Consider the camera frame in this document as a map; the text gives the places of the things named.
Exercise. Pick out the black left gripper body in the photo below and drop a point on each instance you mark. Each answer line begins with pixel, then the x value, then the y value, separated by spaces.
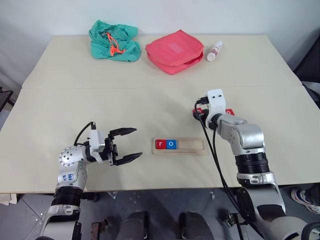
pixel 111 150

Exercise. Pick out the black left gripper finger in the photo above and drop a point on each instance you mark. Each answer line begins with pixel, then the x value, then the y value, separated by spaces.
pixel 130 158
pixel 123 131

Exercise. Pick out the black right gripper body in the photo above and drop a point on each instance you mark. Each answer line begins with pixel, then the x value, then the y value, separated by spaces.
pixel 202 106

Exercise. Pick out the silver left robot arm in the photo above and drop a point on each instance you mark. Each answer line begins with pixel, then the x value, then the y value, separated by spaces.
pixel 70 172

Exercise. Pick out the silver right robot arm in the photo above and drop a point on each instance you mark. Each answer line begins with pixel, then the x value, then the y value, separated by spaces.
pixel 250 136

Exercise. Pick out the red letter block r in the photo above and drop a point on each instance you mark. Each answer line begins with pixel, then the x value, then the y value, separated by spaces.
pixel 160 144

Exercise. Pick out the wooden letter tray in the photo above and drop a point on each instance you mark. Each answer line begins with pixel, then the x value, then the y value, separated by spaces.
pixel 191 147

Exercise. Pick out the blue letter block o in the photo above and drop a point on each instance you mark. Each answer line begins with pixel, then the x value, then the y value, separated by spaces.
pixel 171 144

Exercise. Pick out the black table caster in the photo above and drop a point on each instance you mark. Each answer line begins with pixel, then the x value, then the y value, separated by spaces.
pixel 91 196

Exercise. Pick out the white and pink bottle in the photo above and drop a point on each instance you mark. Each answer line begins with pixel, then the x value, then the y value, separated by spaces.
pixel 214 52

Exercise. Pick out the red fabric zip pouch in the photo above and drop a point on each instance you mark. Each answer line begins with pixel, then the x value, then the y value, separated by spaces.
pixel 172 53

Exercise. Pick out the rusty brown metal piece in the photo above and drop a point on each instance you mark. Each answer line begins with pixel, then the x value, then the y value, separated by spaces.
pixel 100 228

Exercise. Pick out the black chair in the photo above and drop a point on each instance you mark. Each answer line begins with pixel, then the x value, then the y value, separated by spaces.
pixel 308 67

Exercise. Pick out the black framed stand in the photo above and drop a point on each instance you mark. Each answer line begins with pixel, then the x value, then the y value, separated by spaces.
pixel 5 98

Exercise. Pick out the white sneaker with blue trim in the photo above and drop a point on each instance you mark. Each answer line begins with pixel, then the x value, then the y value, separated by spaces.
pixel 303 197

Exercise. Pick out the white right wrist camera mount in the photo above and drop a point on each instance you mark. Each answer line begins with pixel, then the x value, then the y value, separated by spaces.
pixel 216 101

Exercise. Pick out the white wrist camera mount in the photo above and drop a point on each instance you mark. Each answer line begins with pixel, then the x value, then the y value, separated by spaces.
pixel 96 143
pixel 216 101

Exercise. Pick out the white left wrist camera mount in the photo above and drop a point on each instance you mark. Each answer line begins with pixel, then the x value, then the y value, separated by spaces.
pixel 96 143

